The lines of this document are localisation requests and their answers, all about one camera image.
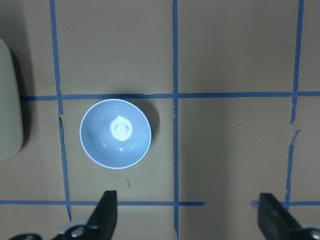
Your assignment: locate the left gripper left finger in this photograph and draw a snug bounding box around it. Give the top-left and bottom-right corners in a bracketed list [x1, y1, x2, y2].
[86, 190, 118, 240]

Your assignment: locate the beige toaster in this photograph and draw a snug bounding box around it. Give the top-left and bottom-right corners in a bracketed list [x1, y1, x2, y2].
[0, 40, 24, 161]

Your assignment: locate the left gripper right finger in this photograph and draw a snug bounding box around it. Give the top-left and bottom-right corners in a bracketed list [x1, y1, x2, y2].
[257, 193, 303, 240]

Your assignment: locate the blue bowl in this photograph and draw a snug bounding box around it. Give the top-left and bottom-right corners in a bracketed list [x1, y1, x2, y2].
[79, 99, 152, 170]

